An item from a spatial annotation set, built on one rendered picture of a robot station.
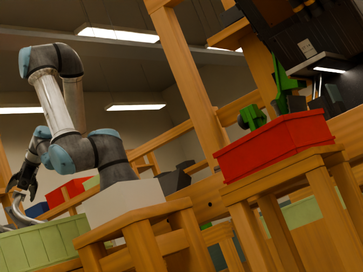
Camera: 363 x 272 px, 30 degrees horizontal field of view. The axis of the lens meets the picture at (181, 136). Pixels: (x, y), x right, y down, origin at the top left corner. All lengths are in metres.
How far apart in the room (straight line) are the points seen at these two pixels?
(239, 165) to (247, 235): 0.22
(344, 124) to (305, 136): 0.29
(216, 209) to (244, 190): 0.48
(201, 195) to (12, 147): 9.18
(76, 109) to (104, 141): 0.31
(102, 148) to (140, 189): 0.21
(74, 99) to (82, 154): 0.36
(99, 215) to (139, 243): 0.24
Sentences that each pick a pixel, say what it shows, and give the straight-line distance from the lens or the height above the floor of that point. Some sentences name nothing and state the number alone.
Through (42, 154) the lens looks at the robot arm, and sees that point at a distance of 2.75.
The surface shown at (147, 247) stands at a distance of 2.24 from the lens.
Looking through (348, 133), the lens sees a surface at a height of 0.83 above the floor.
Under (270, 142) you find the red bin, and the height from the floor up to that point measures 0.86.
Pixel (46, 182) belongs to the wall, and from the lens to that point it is 11.78.
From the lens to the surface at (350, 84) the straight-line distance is 2.72.
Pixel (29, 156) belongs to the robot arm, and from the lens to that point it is 2.87.
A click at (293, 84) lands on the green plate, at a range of 2.64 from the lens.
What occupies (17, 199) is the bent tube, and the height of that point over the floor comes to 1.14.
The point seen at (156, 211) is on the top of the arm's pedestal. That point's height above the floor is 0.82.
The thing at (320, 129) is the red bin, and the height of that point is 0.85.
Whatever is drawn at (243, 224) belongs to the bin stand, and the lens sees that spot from 2.09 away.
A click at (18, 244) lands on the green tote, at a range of 2.53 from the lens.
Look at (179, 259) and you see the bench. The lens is 2.67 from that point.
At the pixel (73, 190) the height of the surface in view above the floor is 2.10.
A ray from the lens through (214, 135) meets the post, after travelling 3.22.
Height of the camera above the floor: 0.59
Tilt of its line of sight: 11 degrees up
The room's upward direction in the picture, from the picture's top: 21 degrees counter-clockwise
